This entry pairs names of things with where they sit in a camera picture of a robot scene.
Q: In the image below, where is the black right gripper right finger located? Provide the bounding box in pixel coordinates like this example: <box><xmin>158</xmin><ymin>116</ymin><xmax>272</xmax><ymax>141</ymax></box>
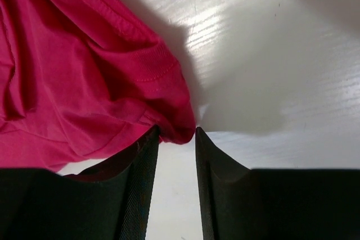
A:
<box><xmin>195</xmin><ymin>128</ymin><xmax>359</xmax><ymax>239</ymax></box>

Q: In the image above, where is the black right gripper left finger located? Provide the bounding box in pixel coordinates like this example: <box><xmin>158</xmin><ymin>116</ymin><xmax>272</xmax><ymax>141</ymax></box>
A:
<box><xmin>1</xmin><ymin>127</ymin><xmax>159</xmax><ymax>239</ymax></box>

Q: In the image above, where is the magenta t shirt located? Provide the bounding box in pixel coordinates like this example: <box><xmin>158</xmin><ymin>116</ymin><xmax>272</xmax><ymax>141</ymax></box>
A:
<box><xmin>1</xmin><ymin>0</ymin><xmax>196</xmax><ymax>172</ymax></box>

